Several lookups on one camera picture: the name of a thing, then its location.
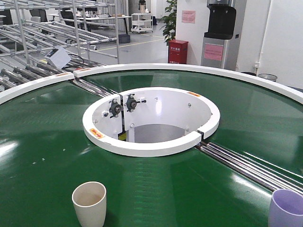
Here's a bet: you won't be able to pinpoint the lavender purple cup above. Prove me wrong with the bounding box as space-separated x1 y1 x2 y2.
268 189 303 227

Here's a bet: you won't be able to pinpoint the steel conveyor rollers left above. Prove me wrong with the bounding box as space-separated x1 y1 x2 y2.
70 79 118 98

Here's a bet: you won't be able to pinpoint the steel conveyor rollers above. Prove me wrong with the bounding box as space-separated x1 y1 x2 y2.
70 79 118 98
196 142 303 194

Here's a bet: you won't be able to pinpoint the white outer conveyor rim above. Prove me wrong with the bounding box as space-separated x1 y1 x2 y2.
0 63 303 104

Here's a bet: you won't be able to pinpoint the beige cup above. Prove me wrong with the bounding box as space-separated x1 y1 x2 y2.
71 181 107 227

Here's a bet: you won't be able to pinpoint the green circular conveyor belt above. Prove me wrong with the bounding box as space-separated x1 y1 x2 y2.
0 70 303 227

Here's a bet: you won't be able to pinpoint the mesh waste bin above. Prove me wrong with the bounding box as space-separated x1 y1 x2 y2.
257 73 277 82

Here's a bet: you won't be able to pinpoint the steel conveyor rollers right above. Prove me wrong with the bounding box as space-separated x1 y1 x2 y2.
196 142 303 194

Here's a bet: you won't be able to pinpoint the red fire extinguisher cabinet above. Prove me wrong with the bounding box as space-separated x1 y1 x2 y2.
168 40 188 64

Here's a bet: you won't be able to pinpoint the green potted plant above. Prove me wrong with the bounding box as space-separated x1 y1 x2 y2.
161 0 177 45

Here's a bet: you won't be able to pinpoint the white shelf cart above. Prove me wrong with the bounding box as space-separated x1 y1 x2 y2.
131 13 153 34

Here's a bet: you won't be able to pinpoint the black silver water dispenser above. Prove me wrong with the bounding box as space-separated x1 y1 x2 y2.
202 0 236 69

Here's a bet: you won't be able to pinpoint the grey control box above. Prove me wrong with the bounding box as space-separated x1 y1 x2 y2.
45 46 71 69

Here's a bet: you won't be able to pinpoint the metal roller rack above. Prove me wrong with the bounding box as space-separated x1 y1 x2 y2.
0 0 118 91

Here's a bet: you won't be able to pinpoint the white inner conveyor ring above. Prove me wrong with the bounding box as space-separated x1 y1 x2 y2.
82 87 221 158

